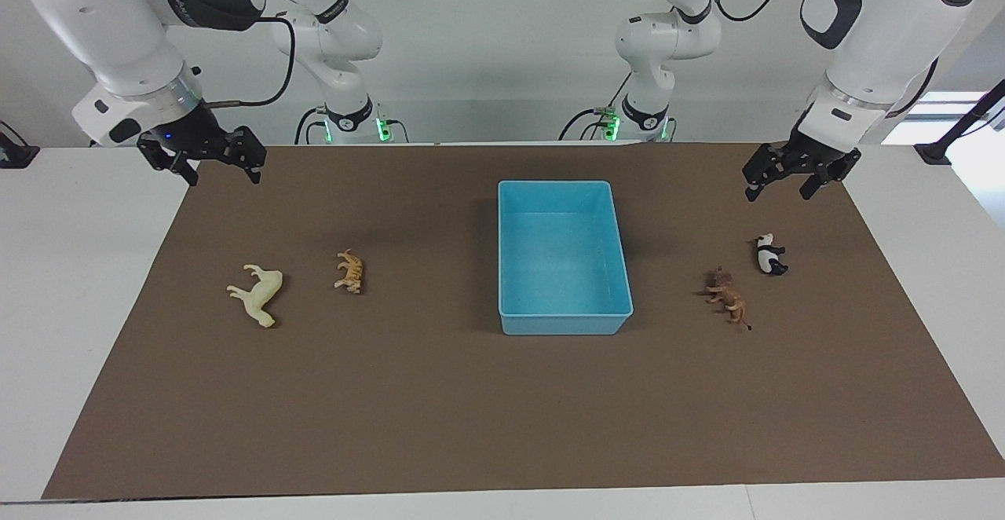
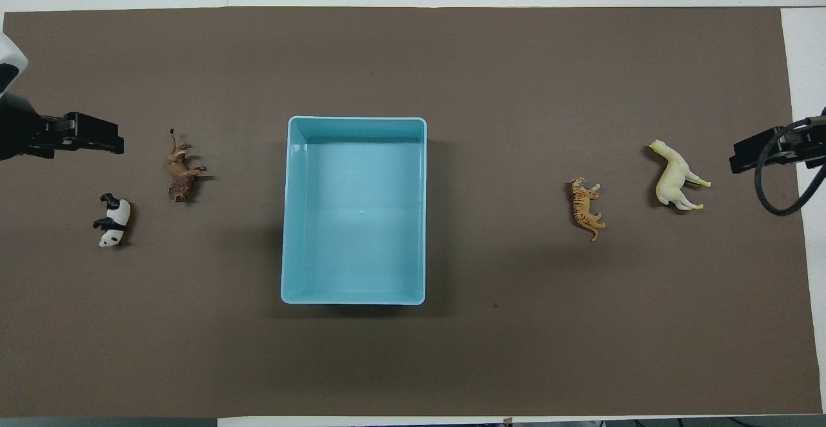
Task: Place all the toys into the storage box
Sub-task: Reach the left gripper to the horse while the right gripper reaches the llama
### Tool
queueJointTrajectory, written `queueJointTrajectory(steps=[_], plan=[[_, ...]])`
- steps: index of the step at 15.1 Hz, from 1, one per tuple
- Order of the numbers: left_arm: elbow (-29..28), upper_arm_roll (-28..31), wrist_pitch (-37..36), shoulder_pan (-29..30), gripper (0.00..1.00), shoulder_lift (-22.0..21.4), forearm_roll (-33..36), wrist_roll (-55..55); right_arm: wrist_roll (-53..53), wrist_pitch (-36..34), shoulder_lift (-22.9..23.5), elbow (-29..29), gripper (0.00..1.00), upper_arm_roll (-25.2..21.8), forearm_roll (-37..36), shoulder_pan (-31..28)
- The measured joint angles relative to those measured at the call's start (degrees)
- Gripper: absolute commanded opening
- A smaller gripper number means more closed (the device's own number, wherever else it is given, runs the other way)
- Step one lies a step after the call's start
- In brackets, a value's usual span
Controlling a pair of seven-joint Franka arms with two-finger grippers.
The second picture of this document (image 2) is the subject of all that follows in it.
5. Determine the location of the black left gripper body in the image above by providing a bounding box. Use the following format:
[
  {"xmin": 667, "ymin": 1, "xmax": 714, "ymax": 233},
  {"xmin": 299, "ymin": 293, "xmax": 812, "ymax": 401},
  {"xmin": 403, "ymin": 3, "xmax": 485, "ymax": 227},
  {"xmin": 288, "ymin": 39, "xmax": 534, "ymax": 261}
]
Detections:
[{"xmin": 0, "ymin": 92, "xmax": 66, "ymax": 162}]

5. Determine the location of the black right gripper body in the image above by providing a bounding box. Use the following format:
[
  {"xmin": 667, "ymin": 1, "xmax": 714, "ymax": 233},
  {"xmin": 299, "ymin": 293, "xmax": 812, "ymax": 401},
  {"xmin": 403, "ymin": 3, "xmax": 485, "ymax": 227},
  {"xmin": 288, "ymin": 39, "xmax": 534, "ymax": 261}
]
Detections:
[{"xmin": 774, "ymin": 115, "xmax": 826, "ymax": 170}]

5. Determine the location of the cream llama toy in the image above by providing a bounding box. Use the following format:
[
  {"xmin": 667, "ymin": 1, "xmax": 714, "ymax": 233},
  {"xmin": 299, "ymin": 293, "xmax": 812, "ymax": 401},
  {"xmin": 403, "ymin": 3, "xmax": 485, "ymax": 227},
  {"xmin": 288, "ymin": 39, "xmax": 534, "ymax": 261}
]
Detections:
[{"xmin": 649, "ymin": 139, "xmax": 712, "ymax": 212}]

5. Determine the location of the black and white panda toy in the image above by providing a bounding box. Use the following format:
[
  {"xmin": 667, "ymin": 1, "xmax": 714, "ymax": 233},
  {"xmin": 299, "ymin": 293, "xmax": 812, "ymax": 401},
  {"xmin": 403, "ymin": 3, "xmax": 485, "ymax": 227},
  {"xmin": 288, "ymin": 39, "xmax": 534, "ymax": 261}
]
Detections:
[{"xmin": 92, "ymin": 193, "xmax": 132, "ymax": 248}]

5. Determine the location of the brown lion toy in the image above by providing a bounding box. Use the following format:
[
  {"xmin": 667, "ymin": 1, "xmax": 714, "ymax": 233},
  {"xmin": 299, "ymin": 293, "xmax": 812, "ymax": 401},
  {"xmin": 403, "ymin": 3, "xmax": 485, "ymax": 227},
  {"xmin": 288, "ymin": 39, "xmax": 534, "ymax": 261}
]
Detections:
[{"xmin": 165, "ymin": 128, "xmax": 208, "ymax": 204}]

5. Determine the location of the orange striped tiger toy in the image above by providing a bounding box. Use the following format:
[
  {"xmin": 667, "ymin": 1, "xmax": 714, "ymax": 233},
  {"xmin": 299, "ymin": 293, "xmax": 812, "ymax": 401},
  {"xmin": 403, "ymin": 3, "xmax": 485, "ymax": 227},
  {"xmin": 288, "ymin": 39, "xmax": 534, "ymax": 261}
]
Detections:
[{"xmin": 568, "ymin": 177, "xmax": 607, "ymax": 242}]

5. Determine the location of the light blue plastic storage box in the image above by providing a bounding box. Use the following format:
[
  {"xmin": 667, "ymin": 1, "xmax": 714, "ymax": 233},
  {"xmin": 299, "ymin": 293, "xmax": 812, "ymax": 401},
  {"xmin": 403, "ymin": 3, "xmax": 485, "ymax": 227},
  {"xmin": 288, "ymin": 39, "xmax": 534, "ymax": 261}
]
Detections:
[{"xmin": 281, "ymin": 115, "xmax": 428, "ymax": 306}]

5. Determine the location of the brown paper table mat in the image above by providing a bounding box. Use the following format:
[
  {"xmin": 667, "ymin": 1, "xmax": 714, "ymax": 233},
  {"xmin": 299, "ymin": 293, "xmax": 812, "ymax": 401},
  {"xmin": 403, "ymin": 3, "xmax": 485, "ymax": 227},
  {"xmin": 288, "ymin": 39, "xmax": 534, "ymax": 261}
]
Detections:
[{"xmin": 0, "ymin": 6, "xmax": 823, "ymax": 418}]

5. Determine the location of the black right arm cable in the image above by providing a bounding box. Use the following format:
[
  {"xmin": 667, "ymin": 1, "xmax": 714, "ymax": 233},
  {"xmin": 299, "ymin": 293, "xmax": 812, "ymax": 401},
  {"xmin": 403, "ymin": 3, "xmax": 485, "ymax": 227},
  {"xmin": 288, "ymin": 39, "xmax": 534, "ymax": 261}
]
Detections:
[{"xmin": 754, "ymin": 117, "xmax": 826, "ymax": 217}]

